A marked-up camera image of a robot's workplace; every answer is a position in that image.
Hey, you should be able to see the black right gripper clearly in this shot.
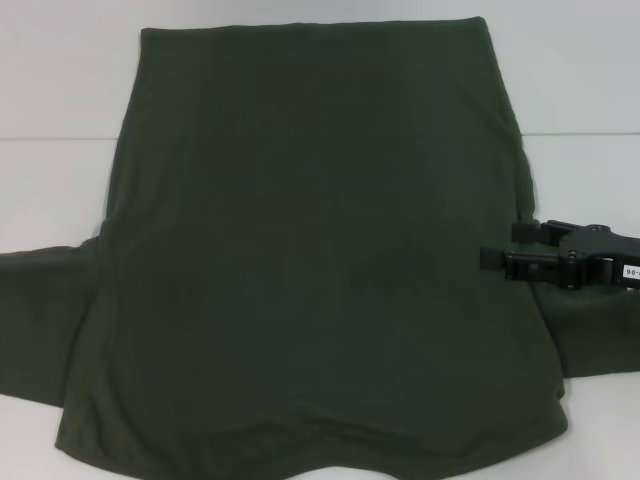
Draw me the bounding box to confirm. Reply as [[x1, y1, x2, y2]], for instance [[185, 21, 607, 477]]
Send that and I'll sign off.
[[479, 218, 640, 291]]

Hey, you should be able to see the dark green shirt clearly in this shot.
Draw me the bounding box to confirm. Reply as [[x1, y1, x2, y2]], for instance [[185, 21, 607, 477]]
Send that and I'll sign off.
[[0, 16, 640, 480]]

